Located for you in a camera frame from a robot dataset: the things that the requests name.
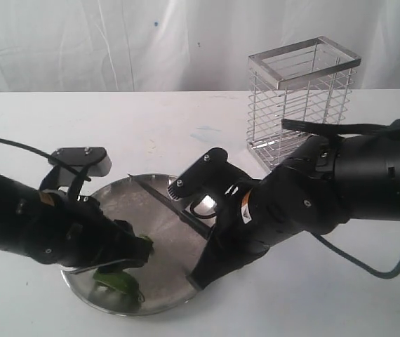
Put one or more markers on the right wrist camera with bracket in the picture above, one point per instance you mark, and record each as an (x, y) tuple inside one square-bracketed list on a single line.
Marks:
[(210, 175)]

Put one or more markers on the green vegetable piece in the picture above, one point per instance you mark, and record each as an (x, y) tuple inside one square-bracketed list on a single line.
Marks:
[(121, 282)]

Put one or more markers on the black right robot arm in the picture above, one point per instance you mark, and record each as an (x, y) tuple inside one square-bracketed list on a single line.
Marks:
[(340, 173)]

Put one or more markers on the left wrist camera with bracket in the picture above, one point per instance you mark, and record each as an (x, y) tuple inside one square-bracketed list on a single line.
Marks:
[(72, 166)]

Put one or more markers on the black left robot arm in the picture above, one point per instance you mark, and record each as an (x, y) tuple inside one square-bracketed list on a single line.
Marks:
[(12, 196)]

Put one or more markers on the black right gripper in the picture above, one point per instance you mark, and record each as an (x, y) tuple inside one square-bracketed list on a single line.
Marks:
[(283, 204)]

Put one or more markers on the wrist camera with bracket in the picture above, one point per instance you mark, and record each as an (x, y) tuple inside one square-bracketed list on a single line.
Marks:
[(72, 166), (210, 175)]

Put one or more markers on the black knife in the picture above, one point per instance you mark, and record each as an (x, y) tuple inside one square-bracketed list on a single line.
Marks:
[(186, 217)]

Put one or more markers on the chrome wire utensil holder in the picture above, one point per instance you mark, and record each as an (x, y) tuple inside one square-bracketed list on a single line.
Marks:
[(307, 81)]

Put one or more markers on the round stainless steel plate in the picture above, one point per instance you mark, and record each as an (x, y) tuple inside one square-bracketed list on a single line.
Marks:
[(161, 284)]

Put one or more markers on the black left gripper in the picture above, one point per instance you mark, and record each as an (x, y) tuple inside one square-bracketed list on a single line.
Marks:
[(78, 236)]

